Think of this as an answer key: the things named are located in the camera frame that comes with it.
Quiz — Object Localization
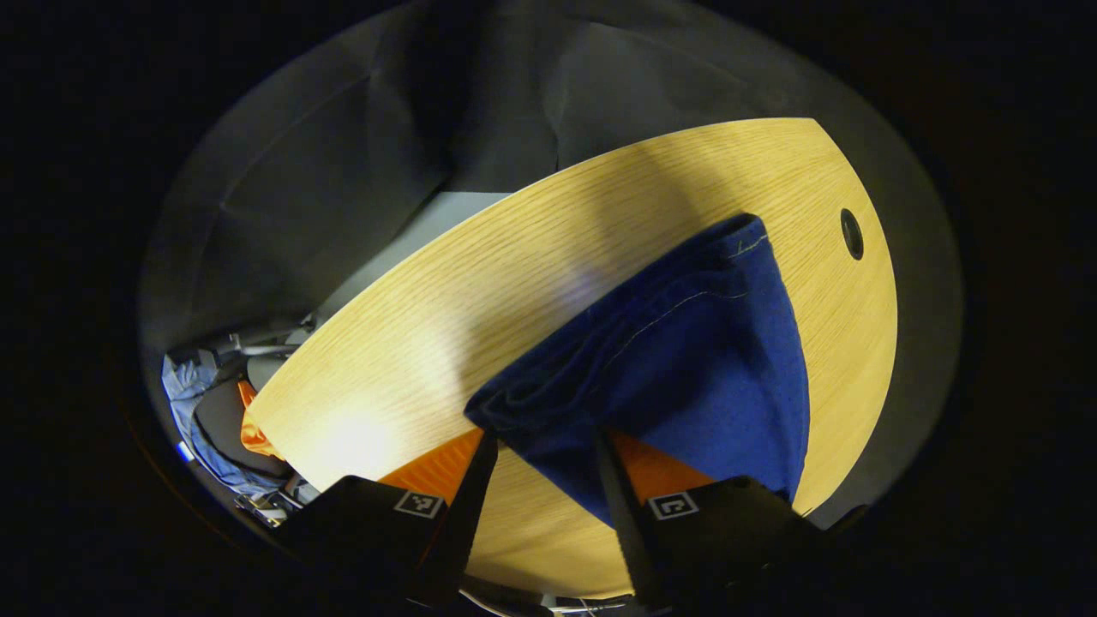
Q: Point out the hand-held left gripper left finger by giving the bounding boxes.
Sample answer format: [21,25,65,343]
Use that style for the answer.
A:
[274,428,500,605]

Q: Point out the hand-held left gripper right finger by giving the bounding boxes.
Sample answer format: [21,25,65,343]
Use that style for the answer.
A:
[596,428,828,612]

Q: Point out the blue denim jeans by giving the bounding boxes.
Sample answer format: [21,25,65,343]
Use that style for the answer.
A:
[465,214,812,528]

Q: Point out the orange cloth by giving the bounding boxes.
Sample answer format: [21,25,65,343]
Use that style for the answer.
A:
[237,380,284,461]

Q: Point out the grey office chair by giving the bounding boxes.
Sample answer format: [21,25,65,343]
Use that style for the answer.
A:
[167,317,320,525]

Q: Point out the light blue cloth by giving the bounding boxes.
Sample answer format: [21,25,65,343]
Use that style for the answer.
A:
[161,353,288,500]

